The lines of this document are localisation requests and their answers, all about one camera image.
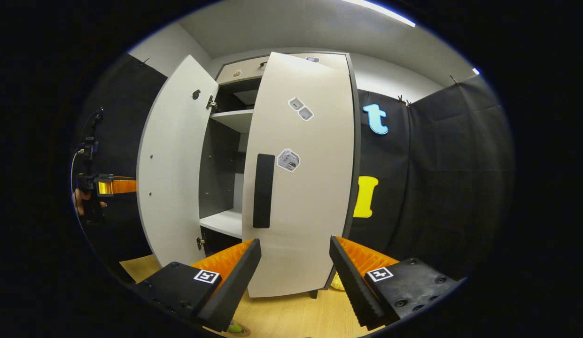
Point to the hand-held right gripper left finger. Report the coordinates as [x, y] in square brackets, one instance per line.
[235, 281]

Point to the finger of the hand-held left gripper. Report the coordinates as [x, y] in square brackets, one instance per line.
[120, 186]

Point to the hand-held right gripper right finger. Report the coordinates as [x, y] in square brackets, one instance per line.
[352, 281]

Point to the round brown coaster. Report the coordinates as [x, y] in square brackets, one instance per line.
[246, 331]

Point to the white cabinet door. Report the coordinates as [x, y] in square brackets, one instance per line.
[174, 164]
[310, 202]

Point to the white wide cabinet shelf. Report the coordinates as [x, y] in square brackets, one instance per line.
[225, 221]

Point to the grey and white cabinet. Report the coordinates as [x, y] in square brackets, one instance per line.
[221, 164]

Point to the white narrow cabinet shelf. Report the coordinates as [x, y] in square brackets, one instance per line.
[232, 119]

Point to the beige cabinet drawer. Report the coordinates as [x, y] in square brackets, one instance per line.
[239, 70]

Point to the black backdrop cloth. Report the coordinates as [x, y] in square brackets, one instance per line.
[451, 178]
[122, 117]

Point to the long ceiling light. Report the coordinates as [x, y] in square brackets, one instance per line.
[385, 11]

